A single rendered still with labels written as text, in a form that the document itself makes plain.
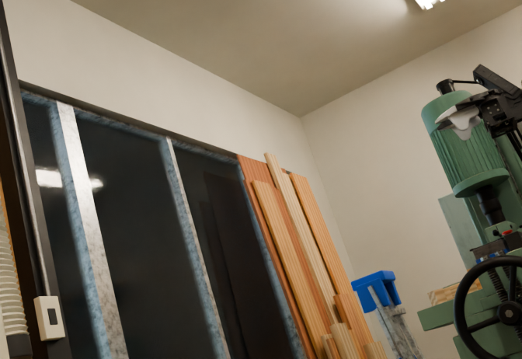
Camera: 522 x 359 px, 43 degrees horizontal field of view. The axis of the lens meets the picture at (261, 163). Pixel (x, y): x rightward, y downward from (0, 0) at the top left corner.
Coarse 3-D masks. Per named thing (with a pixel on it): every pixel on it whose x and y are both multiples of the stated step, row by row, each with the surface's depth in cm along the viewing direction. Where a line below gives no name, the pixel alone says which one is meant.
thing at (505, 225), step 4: (496, 224) 199; (500, 224) 198; (504, 224) 198; (508, 224) 197; (512, 224) 203; (488, 228) 200; (492, 228) 199; (496, 228) 199; (500, 228) 198; (504, 228) 197; (508, 228) 197; (512, 228) 199; (516, 228) 205; (488, 232) 200; (500, 232) 198; (488, 236) 200; (492, 236) 199; (496, 236) 198; (492, 240) 199
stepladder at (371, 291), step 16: (384, 272) 285; (368, 288) 283; (384, 288) 282; (368, 304) 283; (384, 304) 280; (400, 304) 294; (384, 320) 279; (400, 320) 289; (400, 336) 276; (400, 352) 275; (416, 352) 284
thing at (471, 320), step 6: (498, 306) 184; (480, 312) 187; (486, 312) 186; (492, 312) 185; (468, 318) 188; (474, 318) 187; (480, 318) 186; (486, 318) 186; (468, 324) 188; (474, 324) 187; (456, 330) 189
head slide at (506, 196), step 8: (504, 184) 212; (512, 184) 214; (496, 192) 213; (504, 192) 212; (512, 192) 211; (472, 200) 217; (504, 200) 211; (512, 200) 210; (520, 200) 214; (480, 208) 215; (504, 208) 211; (512, 208) 210; (520, 208) 209; (480, 216) 215; (504, 216) 211; (512, 216) 210; (520, 216) 208; (480, 224) 214; (488, 224) 213; (520, 224) 208; (488, 240) 212
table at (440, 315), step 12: (468, 300) 189; (480, 300) 178; (492, 300) 176; (516, 300) 181; (420, 312) 196; (432, 312) 194; (444, 312) 192; (468, 312) 188; (432, 324) 193; (444, 324) 192
